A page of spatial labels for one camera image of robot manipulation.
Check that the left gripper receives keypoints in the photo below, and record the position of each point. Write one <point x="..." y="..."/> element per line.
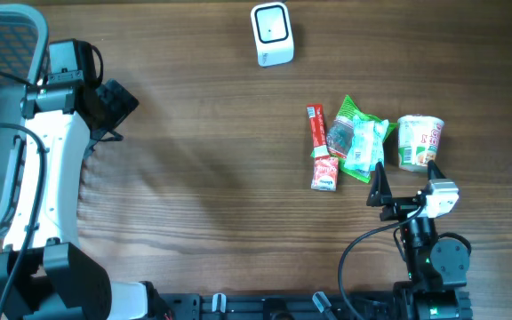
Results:
<point x="121" y="100"/>

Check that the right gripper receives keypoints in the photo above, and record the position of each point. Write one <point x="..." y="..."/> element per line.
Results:
<point x="381" y="195"/>

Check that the cup noodles container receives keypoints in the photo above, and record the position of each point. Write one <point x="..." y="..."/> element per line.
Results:
<point x="418" y="141"/>

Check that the teal candy bag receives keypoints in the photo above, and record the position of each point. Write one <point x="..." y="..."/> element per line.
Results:
<point x="367" y="145"/>

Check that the red orange snack packet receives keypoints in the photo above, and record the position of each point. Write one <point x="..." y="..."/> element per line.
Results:
<point x="325" y="173"/>

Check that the green gummy candy bag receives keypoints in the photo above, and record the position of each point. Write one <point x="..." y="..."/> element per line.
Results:
<point x="339" y="136"/>

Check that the red chocolate bar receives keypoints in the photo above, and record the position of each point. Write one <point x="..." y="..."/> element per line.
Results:
<point x="316" y="119"/>

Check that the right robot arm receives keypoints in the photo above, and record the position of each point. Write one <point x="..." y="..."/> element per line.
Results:
<point x="437" y="263"/>

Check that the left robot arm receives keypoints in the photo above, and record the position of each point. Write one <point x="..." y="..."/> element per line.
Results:
<point x="47" y="129"/>

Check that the white barcode scanner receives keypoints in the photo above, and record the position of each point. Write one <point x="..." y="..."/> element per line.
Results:
<point x="273" y="36"/>

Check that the grey plastic shopping basket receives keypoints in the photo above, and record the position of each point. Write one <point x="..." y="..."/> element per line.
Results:
<point x="23" y="58"/>

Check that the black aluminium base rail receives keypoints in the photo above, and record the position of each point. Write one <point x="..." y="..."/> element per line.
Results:
<point x="367" y="305"/>

